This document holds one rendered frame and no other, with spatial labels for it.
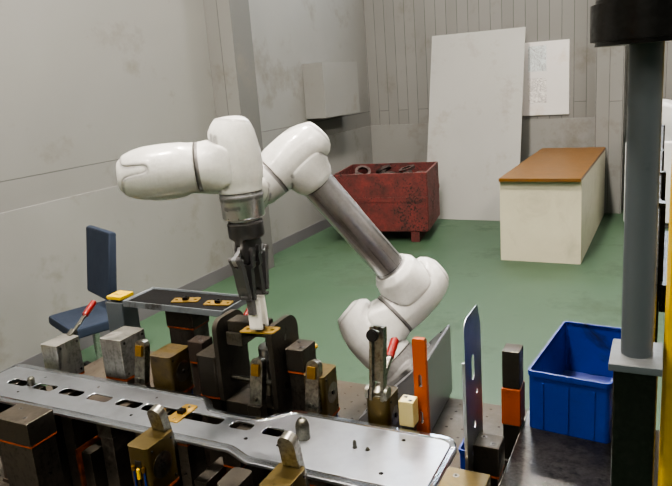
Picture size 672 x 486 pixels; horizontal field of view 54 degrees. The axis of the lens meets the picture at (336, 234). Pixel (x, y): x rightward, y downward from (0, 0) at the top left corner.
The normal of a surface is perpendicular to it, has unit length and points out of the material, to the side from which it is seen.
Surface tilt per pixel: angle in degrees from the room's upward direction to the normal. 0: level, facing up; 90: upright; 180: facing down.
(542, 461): 0
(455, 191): 76
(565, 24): 90
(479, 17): 90
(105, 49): 90
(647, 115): 90
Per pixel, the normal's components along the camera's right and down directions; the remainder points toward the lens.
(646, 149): -0.25, 0.24
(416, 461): -0.07, -0.97
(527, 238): -0.45, 0.24
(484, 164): -0.45, 0.00
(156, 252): 0.89, 0.04
